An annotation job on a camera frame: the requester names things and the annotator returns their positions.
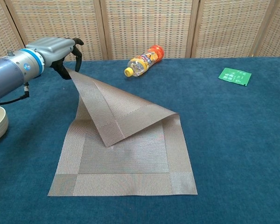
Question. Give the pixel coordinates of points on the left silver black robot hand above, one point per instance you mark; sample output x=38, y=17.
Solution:
x=53, y=47

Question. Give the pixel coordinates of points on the grey woven placemat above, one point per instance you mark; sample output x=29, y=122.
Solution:
x=121, y=163

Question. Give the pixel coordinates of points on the plastic bottle orange label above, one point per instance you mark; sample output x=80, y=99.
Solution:
x=142, y=63

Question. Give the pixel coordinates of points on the woven bamboo folding screen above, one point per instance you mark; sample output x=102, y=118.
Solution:
x=149, y=25

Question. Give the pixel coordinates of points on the green tea sachet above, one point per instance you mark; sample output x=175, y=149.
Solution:
x=234, y=76

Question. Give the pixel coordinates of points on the blue felt table cover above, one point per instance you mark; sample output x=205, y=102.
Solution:
x=235, y=140

